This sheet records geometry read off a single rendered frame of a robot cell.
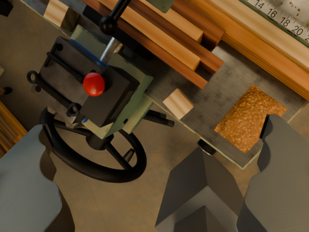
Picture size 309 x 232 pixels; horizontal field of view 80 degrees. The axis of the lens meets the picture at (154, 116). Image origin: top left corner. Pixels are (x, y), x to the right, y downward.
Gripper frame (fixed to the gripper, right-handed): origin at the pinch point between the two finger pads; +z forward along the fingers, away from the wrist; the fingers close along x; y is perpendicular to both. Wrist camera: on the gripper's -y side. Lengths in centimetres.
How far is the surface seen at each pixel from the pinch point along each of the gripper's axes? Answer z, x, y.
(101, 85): 11.2, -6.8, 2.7
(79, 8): 30.1, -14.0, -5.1
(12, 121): 97, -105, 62
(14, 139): 92, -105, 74
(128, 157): 29.2, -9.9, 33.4
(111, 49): 19.3, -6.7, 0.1
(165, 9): 14.4, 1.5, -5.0
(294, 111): 15.6, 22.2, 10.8
